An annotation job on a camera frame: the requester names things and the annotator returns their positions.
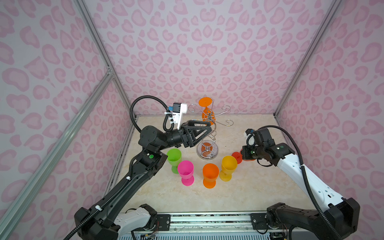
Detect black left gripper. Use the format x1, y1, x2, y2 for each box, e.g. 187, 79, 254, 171
156, 121, 210, 154

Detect red wine glass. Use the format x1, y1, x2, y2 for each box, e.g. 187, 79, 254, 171
232, 151, 254, 165

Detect yellow wine glass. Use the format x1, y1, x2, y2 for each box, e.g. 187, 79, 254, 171
219, 156, 238, 182

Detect chrome wire wine glass rack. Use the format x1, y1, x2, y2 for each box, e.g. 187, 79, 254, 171
188, 102, 234, 161

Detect green wine glass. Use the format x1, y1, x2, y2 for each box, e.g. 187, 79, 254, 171
167, 149, 182, 174

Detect pink wine glass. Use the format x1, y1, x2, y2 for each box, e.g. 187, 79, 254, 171
178, 161, 195, 187

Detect orange wine glass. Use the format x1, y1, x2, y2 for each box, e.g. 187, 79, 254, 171
199, 97, 216, 126
203, 164, 220, 189

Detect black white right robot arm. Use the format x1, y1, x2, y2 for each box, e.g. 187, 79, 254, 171
241, 126, 360, 240

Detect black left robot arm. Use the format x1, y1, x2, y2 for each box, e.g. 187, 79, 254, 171
65, 120, 212, 240

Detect orange wine glass back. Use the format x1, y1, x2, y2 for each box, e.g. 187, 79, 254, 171
199, 97, 216, 126

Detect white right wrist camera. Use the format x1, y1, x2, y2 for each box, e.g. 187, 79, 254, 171
244, 129, 255, 139

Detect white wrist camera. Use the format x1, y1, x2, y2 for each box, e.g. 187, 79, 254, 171
244, 129, 255, 139
164, 103, 188, 130

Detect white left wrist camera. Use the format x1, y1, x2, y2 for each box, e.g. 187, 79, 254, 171
164, 103, 188, 130

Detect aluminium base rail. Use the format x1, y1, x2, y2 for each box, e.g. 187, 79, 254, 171
80, 211, 343, 240

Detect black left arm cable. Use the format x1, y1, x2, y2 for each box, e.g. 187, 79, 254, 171
62, 95, 176, 240

